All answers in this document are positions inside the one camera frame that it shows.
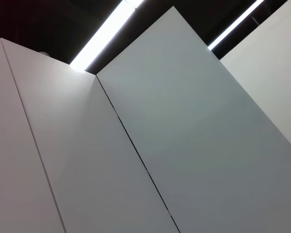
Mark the long ceiling light strip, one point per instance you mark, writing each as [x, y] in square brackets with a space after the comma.
[104, 34]
[235, 24]

